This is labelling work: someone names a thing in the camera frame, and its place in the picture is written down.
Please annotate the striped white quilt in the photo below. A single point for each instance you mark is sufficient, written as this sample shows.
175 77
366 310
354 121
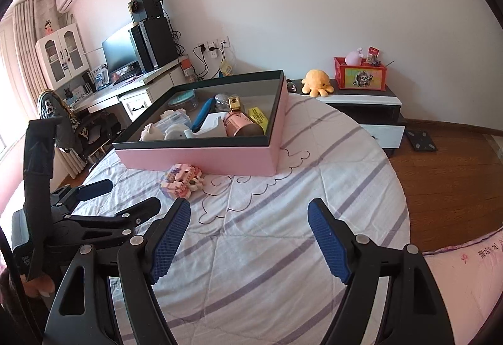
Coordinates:
255 270

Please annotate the small red tag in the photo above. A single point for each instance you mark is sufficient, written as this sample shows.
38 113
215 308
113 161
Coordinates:
373 50

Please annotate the pink storage box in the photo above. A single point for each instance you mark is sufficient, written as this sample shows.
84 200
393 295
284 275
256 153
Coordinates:
196 160

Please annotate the white plastic cup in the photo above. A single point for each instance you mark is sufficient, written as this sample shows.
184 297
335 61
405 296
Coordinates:
210 124

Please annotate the pink pillow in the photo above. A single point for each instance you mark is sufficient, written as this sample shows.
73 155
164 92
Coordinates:
467 282

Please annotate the white wall sockets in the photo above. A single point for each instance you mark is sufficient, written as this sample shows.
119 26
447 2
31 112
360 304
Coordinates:
212 44

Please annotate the pink white block toy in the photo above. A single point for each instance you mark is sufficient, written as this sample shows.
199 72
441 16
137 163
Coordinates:
180 180

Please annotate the small doll figure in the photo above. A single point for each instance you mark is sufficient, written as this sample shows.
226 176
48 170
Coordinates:
49 27

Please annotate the black computer tower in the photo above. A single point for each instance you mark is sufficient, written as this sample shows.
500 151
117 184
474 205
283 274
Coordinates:
155 44

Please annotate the black speaker box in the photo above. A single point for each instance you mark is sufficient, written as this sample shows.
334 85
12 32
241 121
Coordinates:
145 7

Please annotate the rose gold metal cup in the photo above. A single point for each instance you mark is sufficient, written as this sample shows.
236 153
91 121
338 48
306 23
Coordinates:
239 124

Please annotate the black white low cabinet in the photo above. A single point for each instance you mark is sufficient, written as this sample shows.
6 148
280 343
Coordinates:
373 101

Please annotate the black office chair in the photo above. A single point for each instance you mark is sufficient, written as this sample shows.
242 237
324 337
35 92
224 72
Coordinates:
94 132

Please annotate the yellow octopus plush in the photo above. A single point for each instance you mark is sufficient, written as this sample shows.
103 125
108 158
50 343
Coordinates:
316 81

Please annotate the grey printed jacket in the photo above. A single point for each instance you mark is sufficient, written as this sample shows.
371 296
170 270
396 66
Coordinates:
55 113

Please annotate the clear glass bottle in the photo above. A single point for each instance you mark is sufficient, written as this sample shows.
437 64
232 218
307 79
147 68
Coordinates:
226 101

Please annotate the black floor scale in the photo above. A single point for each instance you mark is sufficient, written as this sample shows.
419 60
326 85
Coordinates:
422 140

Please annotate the yellow snack bag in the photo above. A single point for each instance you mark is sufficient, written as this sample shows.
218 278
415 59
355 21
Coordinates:
226 69

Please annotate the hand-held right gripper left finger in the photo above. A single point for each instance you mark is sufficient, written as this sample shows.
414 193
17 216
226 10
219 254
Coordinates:
171 239

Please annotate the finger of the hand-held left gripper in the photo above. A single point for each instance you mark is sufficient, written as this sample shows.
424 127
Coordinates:
137 211
94 189

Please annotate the pearl white ball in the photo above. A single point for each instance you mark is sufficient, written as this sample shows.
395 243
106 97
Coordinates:
176 131

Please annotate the person's left hand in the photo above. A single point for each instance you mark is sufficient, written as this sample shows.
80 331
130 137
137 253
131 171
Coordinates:
39 286

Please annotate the clear plastic floss box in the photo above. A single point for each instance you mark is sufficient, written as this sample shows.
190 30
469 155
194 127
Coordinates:
175 117

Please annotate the red toy crate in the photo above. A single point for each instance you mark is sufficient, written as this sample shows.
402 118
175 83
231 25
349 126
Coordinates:
361 77

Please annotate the red water bottle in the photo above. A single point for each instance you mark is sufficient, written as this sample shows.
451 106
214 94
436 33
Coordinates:
188 68

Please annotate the black keyboard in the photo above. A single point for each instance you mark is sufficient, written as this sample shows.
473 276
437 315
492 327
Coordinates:
127 78

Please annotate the pink plush toy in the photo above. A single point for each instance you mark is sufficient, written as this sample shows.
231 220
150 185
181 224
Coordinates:
355 56

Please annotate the blue pen case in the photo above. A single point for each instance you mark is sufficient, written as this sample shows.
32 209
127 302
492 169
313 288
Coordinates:
202 115

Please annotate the black computer monitor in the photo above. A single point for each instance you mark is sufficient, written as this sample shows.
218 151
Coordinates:
120 50

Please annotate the white desk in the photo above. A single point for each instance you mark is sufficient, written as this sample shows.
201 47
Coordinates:
118 89

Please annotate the white bear figurine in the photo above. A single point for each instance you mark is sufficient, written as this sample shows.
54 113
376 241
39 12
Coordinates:
152 132

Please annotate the beige curtain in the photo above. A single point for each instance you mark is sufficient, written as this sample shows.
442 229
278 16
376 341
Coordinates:
23 54

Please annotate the yellow highlighter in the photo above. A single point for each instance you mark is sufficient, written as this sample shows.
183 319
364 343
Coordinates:
257 116

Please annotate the blue desk box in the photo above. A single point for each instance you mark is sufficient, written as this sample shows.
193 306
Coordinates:
100 75

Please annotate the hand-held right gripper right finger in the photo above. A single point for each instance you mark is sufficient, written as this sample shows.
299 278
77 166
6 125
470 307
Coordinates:
328 239

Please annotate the white glass-door cabinet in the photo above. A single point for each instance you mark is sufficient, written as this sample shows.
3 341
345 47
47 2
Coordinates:
61 54

